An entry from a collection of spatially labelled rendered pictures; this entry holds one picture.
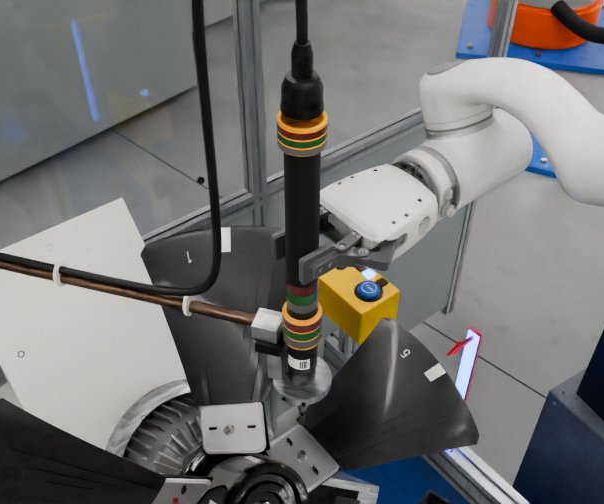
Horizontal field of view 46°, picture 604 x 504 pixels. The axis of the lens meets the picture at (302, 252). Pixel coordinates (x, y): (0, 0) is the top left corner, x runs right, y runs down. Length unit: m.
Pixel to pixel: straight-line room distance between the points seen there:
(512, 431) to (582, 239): 1.08
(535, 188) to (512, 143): 2.68
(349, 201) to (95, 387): 0.54
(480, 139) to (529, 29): 3.81
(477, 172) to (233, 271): 0.34
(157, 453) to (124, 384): 0.14
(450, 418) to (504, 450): 1.42
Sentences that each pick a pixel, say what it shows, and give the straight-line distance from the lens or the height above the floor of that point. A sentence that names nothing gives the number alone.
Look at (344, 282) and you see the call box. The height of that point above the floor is 1.07.
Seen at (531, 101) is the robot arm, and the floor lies 1.68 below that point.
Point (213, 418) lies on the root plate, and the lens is 0.96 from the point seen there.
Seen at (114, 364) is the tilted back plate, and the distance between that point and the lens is 1.12.
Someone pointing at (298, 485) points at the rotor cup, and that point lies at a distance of 0.93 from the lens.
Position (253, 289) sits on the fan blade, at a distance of 0.93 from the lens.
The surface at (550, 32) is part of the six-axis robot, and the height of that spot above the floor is 0.15.
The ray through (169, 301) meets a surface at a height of 1.45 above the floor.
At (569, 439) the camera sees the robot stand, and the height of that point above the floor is 0.86.
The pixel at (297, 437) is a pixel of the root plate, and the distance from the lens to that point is 1.02.
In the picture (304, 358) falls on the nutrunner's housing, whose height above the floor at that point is 1.41.
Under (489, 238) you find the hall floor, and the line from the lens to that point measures 3.19.
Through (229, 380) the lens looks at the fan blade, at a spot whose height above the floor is 1.30.
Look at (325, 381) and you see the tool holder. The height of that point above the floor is 1.36.
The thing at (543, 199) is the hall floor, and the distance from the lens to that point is 3.47.
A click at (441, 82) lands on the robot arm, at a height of 1.66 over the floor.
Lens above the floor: 2.04
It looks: 43 degrees down
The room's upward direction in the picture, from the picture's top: straight up
